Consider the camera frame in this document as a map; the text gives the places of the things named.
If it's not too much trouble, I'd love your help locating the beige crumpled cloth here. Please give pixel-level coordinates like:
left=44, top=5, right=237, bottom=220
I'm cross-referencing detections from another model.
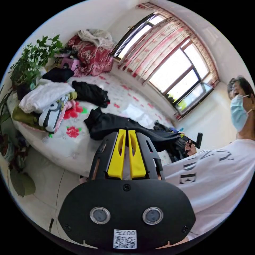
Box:
left=78, top=29, right=115, bottom=48

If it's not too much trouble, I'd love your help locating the black short sleeve shirt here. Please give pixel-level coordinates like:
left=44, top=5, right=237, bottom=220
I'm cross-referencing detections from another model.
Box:
left=84, top=107, right=187, bottom=147

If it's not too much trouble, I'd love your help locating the window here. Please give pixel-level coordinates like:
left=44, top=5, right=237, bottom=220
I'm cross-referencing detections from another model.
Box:
left=111, top=13, right=215, bottom=115

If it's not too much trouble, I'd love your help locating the dark crumpled garment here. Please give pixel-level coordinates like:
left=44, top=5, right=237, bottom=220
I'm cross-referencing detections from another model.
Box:
left=153, top=119, right=189, bottom=163

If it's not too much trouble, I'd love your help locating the red floral quilt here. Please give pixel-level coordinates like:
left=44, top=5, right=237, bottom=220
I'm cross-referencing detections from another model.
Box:
left=67, top=35, right=114, bottom=77

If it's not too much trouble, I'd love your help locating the bed with floral sheet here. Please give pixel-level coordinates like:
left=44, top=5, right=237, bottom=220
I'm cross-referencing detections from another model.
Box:
left=12, top=71, right=180, bottom=177

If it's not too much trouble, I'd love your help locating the pile of clothes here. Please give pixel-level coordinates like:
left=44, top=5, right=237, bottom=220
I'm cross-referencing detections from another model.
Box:
left=12, top=79, right=78, bottom=134

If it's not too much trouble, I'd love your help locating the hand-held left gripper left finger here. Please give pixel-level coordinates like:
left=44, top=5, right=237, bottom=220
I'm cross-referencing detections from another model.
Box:
left=107, top=129, right=127, bottom=180

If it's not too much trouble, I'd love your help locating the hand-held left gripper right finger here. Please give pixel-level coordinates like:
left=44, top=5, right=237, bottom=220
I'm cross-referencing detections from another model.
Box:
left=128, top=129, right=147, bottom=180

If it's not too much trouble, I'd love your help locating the red patterned curtain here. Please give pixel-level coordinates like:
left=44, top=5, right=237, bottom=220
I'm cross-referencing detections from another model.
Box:
left=117, top=3, right=220, bottom=88

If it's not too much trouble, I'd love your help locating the person's right hand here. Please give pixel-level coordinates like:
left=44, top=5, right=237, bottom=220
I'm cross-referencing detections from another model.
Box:
left=184, top=144, right=198, bottom=158

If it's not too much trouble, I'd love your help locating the pink box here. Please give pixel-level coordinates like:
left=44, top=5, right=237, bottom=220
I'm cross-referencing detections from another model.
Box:
left=55, top=54, right=81, bottom=72

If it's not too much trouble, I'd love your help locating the green leafy potted plant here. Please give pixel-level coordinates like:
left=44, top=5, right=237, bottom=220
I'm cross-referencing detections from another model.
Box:
left=9, top=35, right=64, bottom=101

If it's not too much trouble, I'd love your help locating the black crumpled garment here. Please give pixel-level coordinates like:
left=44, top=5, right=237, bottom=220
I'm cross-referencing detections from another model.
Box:
left=71, top=80, right=111, bottom=108

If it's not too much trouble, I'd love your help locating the black folded garment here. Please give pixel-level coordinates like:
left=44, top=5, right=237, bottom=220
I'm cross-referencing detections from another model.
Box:
left=42, top=67, right=75, bottom=83

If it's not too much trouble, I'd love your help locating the person's body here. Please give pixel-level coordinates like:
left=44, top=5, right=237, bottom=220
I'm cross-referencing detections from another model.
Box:
left=159, top=76, right=255, bottom=241

